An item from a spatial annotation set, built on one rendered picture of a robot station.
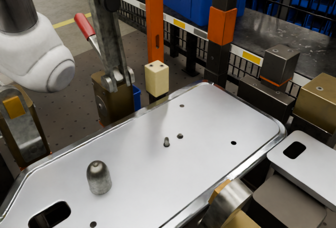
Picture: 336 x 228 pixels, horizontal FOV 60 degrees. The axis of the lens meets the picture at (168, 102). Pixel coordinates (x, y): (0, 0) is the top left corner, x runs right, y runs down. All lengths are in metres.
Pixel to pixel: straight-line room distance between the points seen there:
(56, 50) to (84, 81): 0.41
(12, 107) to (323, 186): 0.47
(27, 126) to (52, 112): 0.58
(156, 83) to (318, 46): 0.42
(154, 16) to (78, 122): 0.57
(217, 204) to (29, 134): 0.33
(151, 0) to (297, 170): 0.37
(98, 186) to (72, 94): 0.76
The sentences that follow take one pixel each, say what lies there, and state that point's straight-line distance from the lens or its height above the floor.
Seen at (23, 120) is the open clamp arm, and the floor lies 1.05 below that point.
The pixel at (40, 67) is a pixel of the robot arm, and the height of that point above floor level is 0.97.
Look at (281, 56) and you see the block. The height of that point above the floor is 1.08.
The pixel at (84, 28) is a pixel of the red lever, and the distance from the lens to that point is 0.58.
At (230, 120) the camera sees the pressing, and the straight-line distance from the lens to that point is 0.55.
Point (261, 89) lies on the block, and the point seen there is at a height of 1.00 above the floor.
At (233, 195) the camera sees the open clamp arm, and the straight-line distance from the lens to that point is 0.30.
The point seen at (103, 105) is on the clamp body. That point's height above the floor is 1.00.
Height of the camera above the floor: 1.36
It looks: 38 degrees down
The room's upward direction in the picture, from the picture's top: straight up
